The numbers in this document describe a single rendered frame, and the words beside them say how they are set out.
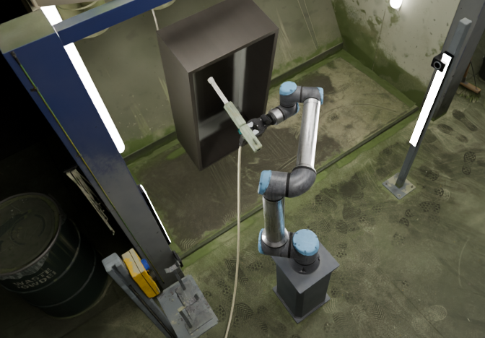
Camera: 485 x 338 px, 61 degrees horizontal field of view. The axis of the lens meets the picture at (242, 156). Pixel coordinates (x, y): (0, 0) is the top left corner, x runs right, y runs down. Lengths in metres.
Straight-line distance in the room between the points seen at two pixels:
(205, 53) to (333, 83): 2.37
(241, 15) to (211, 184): 1.68
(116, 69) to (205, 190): 1.30
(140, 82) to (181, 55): 1.58
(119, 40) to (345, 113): 2.20
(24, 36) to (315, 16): 3.44
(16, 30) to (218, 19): 1.21
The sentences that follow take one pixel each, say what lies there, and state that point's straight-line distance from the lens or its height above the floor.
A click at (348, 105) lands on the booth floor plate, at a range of 4.23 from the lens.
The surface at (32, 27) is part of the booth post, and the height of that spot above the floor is 2.29.
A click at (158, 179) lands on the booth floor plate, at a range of 3.79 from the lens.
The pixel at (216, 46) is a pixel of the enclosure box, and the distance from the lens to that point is 2.32.
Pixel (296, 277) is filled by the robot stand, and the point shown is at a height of 0.64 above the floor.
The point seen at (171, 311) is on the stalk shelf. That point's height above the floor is 0.79.
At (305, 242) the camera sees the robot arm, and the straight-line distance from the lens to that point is 2.37.
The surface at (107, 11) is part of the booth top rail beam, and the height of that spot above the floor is 2.28.
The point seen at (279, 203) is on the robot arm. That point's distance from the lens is 2.00.
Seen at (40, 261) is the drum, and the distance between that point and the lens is 2.78.
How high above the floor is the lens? 3.05
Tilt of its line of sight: 53 degrees down
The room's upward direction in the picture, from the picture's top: 8 degrees counter-clockwise
